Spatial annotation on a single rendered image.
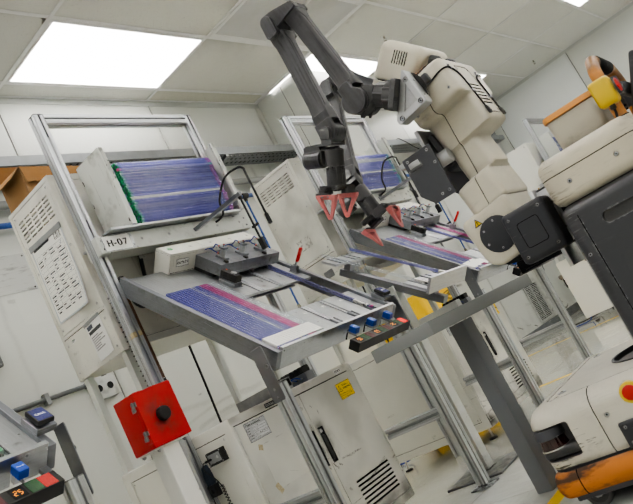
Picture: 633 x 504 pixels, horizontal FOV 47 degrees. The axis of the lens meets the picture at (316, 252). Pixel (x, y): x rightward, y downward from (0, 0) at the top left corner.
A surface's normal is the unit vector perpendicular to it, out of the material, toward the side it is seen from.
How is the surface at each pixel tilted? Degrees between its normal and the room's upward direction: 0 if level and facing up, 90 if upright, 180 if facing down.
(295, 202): 90
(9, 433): 47
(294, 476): 90
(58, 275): 92
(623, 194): 90
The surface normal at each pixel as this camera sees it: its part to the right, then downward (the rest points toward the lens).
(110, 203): -0.59, 0.15
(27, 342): 0.68, -0.46
